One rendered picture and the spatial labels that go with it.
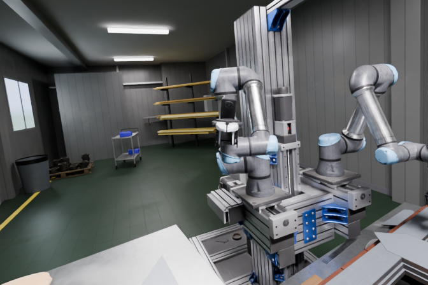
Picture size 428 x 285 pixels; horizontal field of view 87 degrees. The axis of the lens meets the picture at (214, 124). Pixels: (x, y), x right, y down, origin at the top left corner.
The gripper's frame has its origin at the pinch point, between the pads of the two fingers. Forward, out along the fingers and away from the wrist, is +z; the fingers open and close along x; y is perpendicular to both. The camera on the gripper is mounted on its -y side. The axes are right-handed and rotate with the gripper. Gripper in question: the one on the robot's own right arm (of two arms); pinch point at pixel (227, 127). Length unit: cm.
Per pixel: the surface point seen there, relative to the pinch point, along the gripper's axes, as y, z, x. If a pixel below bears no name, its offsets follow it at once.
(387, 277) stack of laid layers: 53, -20, -60
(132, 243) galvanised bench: 45, -14, 31
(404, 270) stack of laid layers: 54, -25, -69
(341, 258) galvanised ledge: 70, -52, -61
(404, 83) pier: -36, -234, -209
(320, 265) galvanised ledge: 72, -47, -49
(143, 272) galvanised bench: 43.8, -0.5, 21.8
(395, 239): 49, -38, -74
